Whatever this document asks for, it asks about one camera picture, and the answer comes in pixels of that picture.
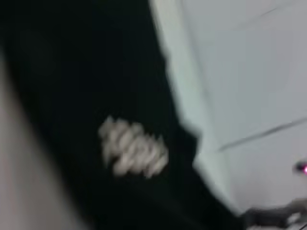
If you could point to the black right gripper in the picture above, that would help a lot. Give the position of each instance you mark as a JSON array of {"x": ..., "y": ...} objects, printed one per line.
[{"x": 271, "y": 216}]

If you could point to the black shirt with FREE print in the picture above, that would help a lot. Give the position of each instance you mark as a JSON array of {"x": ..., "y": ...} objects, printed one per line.
[{"x": 96, "y": 83}]

